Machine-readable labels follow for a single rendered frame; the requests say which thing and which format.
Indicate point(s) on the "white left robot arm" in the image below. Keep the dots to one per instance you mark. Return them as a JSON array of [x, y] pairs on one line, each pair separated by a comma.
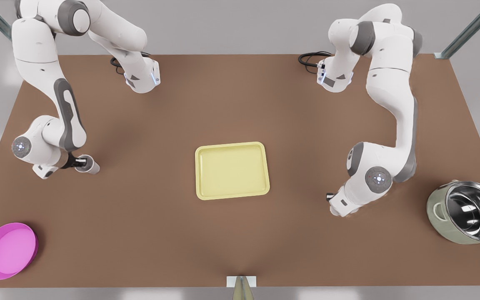
[[390, 75]]

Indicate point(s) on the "yellow rectangular tray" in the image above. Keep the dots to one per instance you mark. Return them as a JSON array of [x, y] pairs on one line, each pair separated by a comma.
[[231, 171]]

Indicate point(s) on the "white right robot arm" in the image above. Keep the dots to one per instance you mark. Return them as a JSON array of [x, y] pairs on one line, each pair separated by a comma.
[[36, 50]]

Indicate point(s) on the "pink round bowl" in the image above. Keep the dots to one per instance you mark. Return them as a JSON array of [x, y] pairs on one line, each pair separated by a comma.
[[8, 251]]

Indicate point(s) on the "green pot with steel interior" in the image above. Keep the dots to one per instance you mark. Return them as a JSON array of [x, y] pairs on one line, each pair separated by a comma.
[[469, 212]]

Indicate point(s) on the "white IKEA cup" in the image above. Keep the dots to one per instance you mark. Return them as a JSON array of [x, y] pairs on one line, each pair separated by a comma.
[[90, 165]]

